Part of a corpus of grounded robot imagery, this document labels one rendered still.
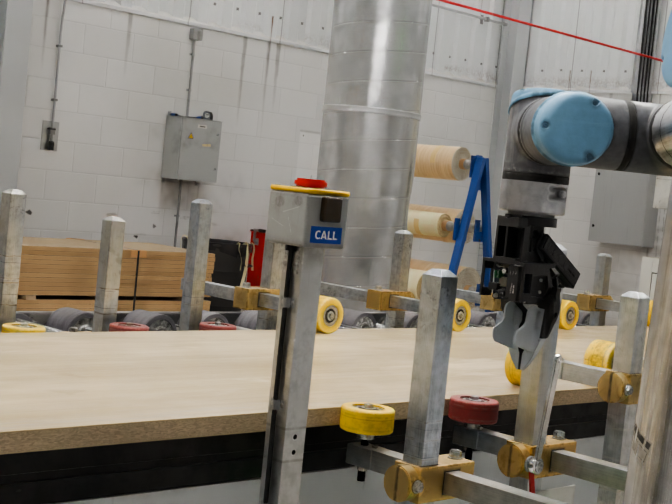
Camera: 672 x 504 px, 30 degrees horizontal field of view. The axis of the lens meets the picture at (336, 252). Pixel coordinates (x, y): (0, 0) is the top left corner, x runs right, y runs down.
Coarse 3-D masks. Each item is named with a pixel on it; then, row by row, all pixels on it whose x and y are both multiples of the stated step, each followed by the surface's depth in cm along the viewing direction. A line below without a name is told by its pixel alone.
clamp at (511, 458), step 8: (512, 440) 190; (552, 440) 193; (560, 440) 194; (568, 440) 195; (504, 448) 188; (512, 448) 187; (520, 448) 186; (528, 448) 187; (544, 448) 189; (552, 448) 190; (560, 448) 192; (568, 448) 193; (504, 456) 188; (512, 456) 187; (520, 456) 186; (528, 456) 186; (544, 456) 189; (504, 464) 188; (512, 464) 187; (520, 464) 186; (544, 464) 189; (504, 472) 188; (512, 472) 187; (520, 472) 186; (528, 472) 187; (544, 472) 189; (552, 472) 191
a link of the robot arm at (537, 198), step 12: (504, 180) 170; (516, 180) 167; (504, 192) 169; (516, 192) 167; (528, 192) 167; (540, 192) 166; (552, 192) 167; (564, 192) 167; (504, 204) 169; (516, 204) 167; (528, 204) 167; (540, 204) 166; (552, 204) 167; (564, 204) 169; (540, 216) 168; (552, 216) 169
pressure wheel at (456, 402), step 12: (456, 396) 203; (468, 396) 205; (480, 396) 206; (456, 408) 200; (468, 408) 199; (480, 408) 199; (492, 408) 200; (456, 420) 200; (468, 420) 199; (480, 420) 199; (492, 420) 200; (468, 456) 203
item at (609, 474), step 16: (464, 432) 202; (480, 432) 200; (496, 432) 201; (464, 448) 203; (480, 448) 200; (496, 448) 198; (560, 464) 189; (576, 464) 187; (592, 464) 185; (608, 464) 184; (592, 480) 185; (608, 480) 183; (624, 480) 181
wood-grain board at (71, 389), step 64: (0, 384) 177; (64, 384) 182; (128, 384) 187; (192, 384) 193; (256, 384) 199; (320, 384) 206; (384, 384) 212; (448, 384) 220; (512, 384) 228; (576, 384) 237; (0, 448) 147; (64, 448) 153
